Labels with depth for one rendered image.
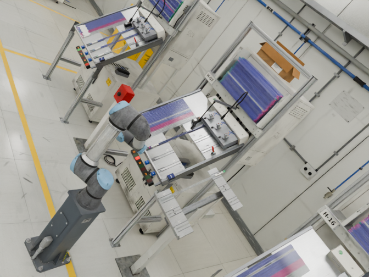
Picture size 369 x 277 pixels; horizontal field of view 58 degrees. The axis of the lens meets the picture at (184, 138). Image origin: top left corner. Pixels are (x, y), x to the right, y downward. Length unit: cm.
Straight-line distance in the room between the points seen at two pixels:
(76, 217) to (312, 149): 270
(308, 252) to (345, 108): 200
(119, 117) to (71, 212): 67
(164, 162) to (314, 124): 203
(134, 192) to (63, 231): 103
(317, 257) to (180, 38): 240
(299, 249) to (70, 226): 141
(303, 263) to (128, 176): 169
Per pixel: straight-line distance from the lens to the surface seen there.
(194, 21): 356
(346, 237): 229
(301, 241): 232
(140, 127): 181
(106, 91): 365
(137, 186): 306
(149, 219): 272
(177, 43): 359
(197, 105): 286
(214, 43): 500
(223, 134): 259
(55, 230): 228
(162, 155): 253
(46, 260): 242
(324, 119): 395
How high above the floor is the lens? 195
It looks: 23 degrees down
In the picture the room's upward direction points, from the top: 41 degrees clockwise
